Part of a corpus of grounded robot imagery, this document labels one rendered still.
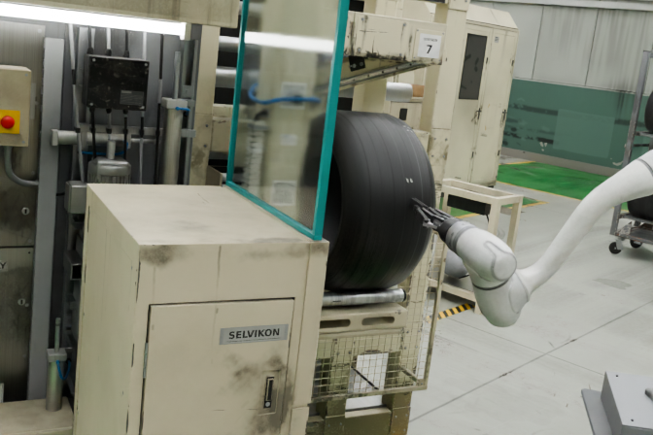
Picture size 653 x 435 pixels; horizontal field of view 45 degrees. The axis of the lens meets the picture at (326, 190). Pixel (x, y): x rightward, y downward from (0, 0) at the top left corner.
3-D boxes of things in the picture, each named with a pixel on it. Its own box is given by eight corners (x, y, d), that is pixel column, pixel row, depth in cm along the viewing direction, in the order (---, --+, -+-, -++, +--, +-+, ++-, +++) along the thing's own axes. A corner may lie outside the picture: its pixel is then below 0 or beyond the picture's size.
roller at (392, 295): (308, 310, 238) (310, 295, 237) (302, 304, 242) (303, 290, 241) (405, 304, 254) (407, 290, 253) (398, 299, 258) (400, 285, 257)
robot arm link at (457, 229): (460, 227, 203) (447, 218, 208) (452, 259, 206) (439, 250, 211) (488, 227, 207) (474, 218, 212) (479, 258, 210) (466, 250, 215)
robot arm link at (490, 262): (448, 238, 203) (461, 276, 209) (484, 263, 190) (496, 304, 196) (482, 217, 205) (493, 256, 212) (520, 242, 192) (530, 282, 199)
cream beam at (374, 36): (288, 50, 253) (292, 3, 250) (258, 45, 275) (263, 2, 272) (443, 66, 281) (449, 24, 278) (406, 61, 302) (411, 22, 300)
